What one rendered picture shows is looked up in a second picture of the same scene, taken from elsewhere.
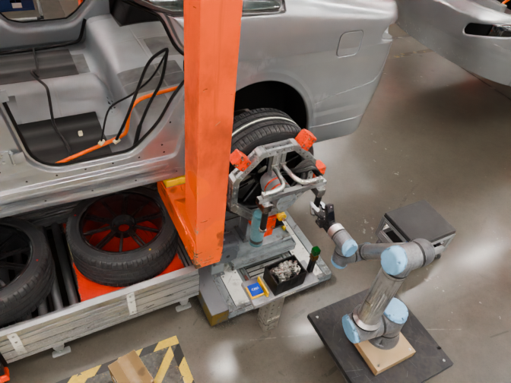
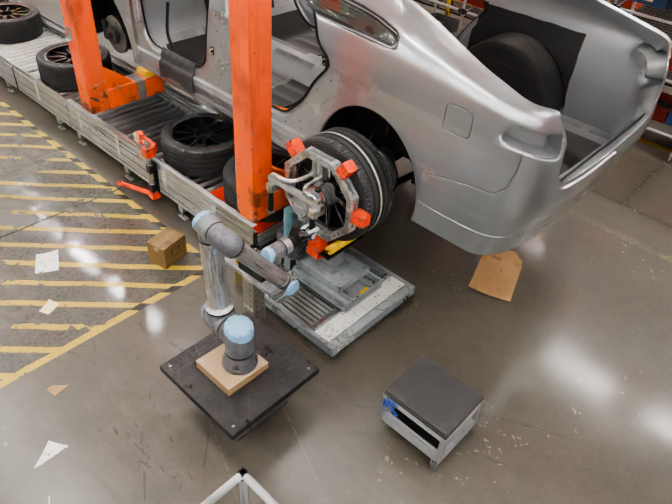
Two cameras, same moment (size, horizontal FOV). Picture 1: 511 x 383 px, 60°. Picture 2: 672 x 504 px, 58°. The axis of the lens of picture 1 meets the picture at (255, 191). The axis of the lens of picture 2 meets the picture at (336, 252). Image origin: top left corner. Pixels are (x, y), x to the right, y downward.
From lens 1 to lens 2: 3.16 m
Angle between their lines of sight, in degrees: 53
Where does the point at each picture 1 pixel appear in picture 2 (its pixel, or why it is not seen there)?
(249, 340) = not seen: hidden behind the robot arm
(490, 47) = not seen: outside the picture
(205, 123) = (234, 67)
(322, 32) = (426, 89)
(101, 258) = (226, 171)
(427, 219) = (442, 400)
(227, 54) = (242, 17)
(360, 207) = (467, 374)
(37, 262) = (210, 149)
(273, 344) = not seen: hidden behind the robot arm
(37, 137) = (295, 93)
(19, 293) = (184, 152)
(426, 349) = (241, 409)
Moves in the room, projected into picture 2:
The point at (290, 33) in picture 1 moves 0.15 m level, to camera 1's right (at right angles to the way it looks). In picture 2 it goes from (396, 74) to (405, 86)
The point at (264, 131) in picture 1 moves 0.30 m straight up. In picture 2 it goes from (324, 139) to (327, 89)
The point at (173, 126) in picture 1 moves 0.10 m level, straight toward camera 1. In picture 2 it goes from (308, 109) to (294, 112)
